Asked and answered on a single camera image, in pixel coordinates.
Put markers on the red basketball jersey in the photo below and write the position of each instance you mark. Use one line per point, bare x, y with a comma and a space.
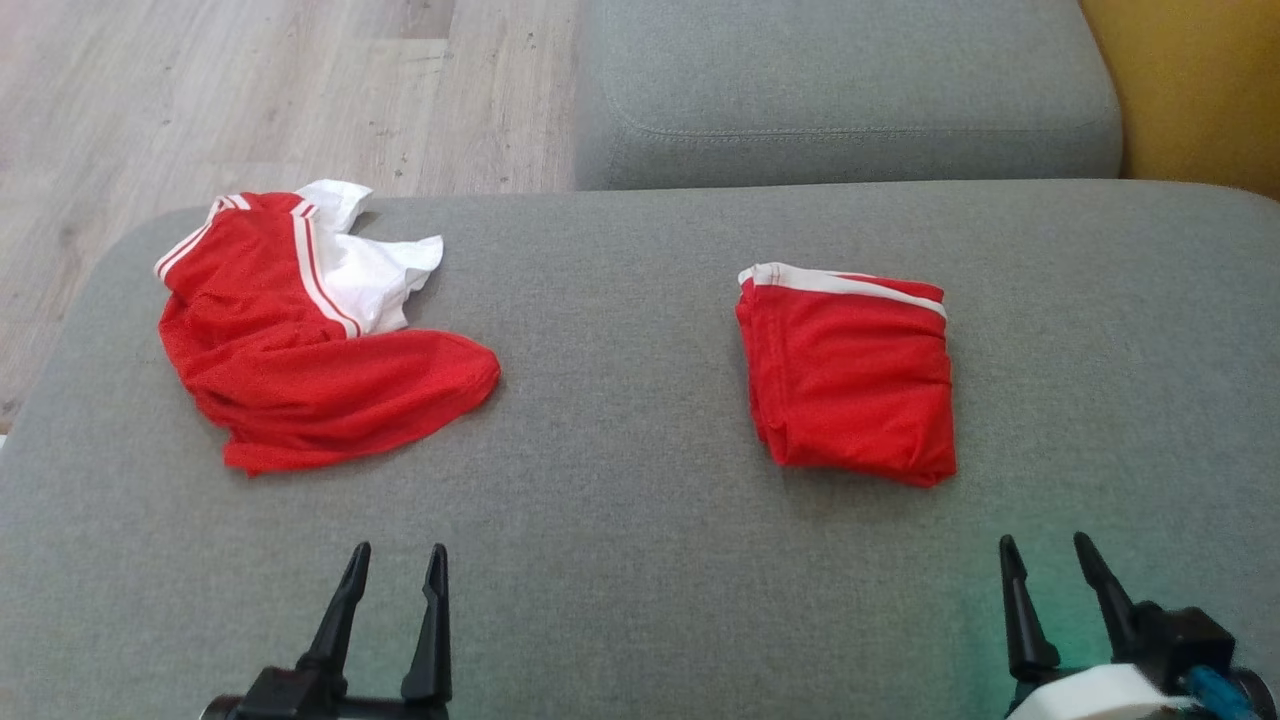
300, 370

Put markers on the grey sofa side cushion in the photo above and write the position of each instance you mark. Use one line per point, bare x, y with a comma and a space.
850, 90

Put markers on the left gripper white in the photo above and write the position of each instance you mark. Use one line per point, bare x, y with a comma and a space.
320, 700

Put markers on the red shorts white waistband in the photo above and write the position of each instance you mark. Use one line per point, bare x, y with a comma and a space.
850, 380

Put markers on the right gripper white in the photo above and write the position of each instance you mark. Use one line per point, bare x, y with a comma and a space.
1090, 695

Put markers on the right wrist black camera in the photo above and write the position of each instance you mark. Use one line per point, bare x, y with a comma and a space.
1190, 640

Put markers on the grey fabric sofa seat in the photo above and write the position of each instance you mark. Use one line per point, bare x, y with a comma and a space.
640, 560

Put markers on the mustard yellow panel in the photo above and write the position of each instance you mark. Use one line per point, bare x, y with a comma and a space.
1190, 90

